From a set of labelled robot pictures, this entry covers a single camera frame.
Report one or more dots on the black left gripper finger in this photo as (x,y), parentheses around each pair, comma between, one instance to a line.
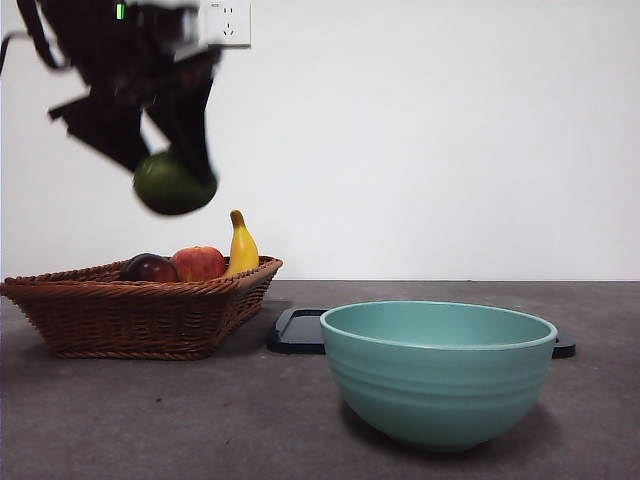
(107,130)
(187,115)

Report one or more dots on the green avocado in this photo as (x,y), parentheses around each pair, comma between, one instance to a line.
(167,192)

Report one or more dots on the teal ribbed bowl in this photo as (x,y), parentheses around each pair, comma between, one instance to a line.
(435,395)

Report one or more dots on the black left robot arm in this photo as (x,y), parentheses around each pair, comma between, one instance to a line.
(115,55)

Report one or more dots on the yellow banana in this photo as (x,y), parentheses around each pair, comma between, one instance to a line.
(242,247)

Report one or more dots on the dark purple plum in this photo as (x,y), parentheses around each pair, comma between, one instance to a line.
(147,268)

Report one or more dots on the red apple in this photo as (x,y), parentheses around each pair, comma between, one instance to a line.
(197,262)

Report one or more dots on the brown wicker basket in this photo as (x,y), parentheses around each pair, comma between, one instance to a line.
(130,320)

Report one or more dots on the black rectangular tray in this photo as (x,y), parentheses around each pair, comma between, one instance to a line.
(297,332)

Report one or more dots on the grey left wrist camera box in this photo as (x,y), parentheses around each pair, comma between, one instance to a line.
(186,27)

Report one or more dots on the white wall socket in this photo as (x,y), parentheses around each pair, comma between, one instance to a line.
(232,24)

